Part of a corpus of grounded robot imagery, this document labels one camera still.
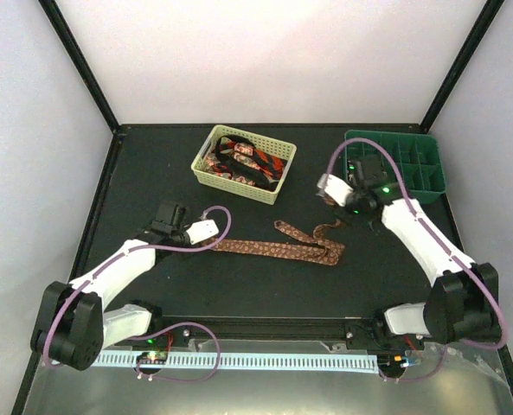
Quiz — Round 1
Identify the brown floral tie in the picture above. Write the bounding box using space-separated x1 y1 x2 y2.
211 220 345 266

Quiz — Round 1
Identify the cream plastic basket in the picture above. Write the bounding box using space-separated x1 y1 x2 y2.
191 124 297 205

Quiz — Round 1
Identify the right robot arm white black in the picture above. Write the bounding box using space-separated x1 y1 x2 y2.
319 155 507 348

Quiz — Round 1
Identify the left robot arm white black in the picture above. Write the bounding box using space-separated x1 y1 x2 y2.
29 202 191 371

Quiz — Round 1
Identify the green divided organizer tray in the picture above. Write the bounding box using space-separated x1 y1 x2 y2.
344 130 446 205

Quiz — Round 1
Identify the pink floral black tie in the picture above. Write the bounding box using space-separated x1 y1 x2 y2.
203 143 261 186

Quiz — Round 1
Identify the red black striped tie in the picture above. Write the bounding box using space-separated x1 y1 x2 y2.
214 135 287 192

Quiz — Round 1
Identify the left controller board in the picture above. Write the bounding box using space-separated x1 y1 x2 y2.
136 335 173 365

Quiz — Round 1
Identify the controller board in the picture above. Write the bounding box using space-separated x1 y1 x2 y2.
376 348 422 382
136 335 173 365

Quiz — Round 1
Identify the right controller board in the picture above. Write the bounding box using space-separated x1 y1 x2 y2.
376 348 422 382

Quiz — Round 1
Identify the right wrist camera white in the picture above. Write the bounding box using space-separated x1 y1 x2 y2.
317 174 354 208

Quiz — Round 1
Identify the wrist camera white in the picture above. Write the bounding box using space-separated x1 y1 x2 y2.
185 220 219 246
317 174 354 208

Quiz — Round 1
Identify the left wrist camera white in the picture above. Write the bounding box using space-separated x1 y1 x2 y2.
185 220 219 246

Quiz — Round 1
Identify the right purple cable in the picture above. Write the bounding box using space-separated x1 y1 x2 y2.
328 137 509 350

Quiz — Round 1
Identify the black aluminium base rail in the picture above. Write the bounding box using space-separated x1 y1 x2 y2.
148 316 425 353

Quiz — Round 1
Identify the light blue slotted cable duct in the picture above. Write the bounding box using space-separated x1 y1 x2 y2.
93 350 378 374

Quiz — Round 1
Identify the right black frame post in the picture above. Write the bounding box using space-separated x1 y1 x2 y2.
420 0 505 133

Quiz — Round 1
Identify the black frame post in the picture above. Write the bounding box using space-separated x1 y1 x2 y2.
420 0 505 133
39 0 120 133

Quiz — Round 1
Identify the left black frame post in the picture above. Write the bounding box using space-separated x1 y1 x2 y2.
39 0 120 133

